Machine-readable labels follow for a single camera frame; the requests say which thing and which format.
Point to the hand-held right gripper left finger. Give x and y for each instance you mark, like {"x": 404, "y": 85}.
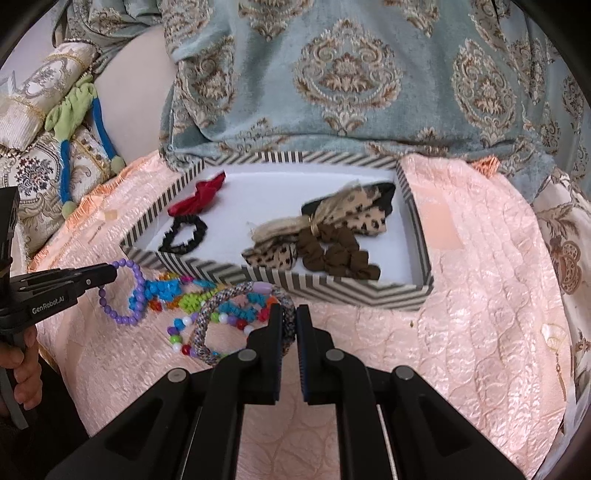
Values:
{"x": 276, "y": 355}

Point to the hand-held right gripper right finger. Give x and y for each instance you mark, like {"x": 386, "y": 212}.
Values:
{"x": 305, "y": 364}

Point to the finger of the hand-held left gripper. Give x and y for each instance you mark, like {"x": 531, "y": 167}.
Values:
{"x": 69, "y": 277}

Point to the grey speckled bangle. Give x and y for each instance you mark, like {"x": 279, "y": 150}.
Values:
{"x": 210, "y": 314}

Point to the brown scrunchie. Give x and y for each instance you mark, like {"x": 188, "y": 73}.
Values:
{"x": 332, "y": 258}

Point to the grey striped cardboard box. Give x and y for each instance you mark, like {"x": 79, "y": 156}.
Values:
{"x": 258, "y": 207}

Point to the person's left hand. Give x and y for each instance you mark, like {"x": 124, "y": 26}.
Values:
{"x": 28, "y": 374}

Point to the cream floral cushion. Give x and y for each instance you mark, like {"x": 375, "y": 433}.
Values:
{"x": 32, "y": 180}

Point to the dark clothing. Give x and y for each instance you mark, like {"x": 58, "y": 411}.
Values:
{"x": 41, "y": 443}

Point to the green blue plush toy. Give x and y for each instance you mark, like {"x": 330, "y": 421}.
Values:
{"x": 67, "y": 110}

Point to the pink quilted blanket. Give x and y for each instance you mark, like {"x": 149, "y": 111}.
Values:
{"x": 485, "y": 300}

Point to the beige gold bolster pillow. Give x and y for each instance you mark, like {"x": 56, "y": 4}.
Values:
{"x": 32, "y": 87}

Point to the plain beige cushion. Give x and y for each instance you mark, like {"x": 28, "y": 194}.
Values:
{"x": 134, "y": 92}

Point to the cream floral sofa cover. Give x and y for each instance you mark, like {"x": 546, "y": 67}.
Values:
{"x": 568, "y": 240}

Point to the teal patterned cushion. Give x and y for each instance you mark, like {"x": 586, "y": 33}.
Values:
{"x": 369, "y": 69}

